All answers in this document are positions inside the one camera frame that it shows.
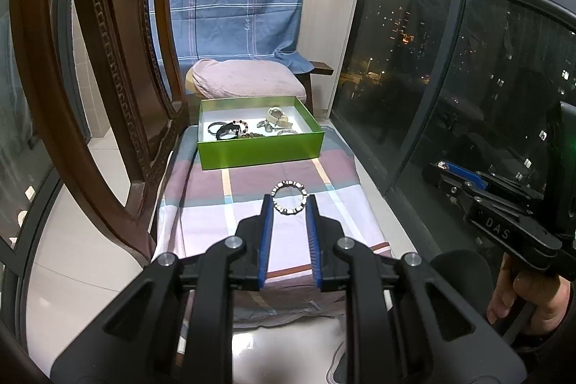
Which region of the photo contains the carved wooden chair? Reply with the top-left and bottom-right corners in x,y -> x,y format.
9,0 -> 190,268

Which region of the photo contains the pastel striped sheet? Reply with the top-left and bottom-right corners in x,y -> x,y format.
155,123 -> 393,327

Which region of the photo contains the person's right hand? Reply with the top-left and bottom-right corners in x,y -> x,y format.
486,253 -> 574,337

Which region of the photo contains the person's right forearm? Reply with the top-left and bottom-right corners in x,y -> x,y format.
513,298 -> 576,384

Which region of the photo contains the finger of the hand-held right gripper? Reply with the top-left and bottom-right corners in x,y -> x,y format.
429,160 -> 548,210
422,166 -> 519,223

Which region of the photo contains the black wrist band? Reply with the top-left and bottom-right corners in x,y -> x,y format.
215,122 -> 242,141

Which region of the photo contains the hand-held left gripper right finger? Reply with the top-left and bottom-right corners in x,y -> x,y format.
306,194 -> 527,384

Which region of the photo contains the pink pillow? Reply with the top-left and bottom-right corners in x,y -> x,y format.
185,59 -> 308,101

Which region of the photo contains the green cardboard box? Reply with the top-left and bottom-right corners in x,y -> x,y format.
197,95 -> 325,171

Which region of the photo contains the silver bead bracelet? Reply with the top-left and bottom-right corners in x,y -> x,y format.
271,181 -> 309,215

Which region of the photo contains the dark wooden bench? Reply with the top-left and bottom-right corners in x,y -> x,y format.
294,60 -> 335,116

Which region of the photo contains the brown bead bracelet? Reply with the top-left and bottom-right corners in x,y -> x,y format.
233,119 -> 267,140

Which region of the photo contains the white wrist watch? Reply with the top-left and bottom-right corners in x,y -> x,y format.
266,106 -> 293,131

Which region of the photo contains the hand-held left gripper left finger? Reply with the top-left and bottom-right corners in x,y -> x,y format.
49,194 -> 274,384

